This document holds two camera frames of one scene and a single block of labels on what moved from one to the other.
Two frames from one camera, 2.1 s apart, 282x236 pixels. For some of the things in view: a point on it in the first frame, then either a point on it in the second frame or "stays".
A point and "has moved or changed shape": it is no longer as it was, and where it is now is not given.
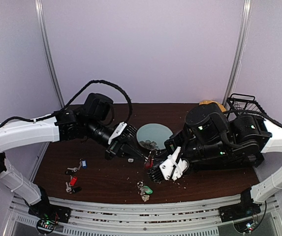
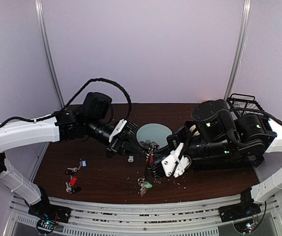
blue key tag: (84, 163) stays
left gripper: (122, 147) stays
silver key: (74, 169) stays
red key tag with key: (149, 163) has moved or changed shape
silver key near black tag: (68, 189) stays
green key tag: (148, 190) → (148, 185)
